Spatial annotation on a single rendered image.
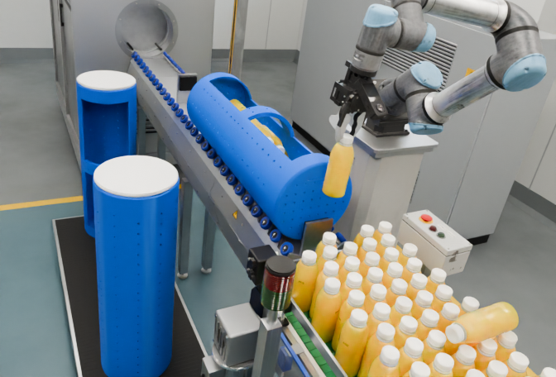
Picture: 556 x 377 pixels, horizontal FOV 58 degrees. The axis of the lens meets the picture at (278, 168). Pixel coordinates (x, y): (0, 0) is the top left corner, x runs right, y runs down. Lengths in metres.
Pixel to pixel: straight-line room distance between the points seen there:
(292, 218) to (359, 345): 0.49
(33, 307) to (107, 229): 1.15
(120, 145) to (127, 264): 1.25
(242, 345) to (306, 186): 0.49
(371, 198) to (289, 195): 0.59
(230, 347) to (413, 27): 0.97
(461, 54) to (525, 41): 1.65
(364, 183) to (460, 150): 1.31
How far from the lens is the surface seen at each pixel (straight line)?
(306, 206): 1.57
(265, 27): 7.07
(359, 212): 2.07
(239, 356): 1.50
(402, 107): 1.98
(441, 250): 1.53
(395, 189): 2.09
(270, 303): 1.06
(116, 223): 1.72
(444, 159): 3.32
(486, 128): 3.17
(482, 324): 1.24
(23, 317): 2.79
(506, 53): 1.58
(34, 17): 6.36
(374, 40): 1.27
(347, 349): 1.27
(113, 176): 1.75
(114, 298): 1.93
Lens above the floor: 1.89
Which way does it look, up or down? 27 degrees down
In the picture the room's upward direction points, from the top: 8 degrees clockwise
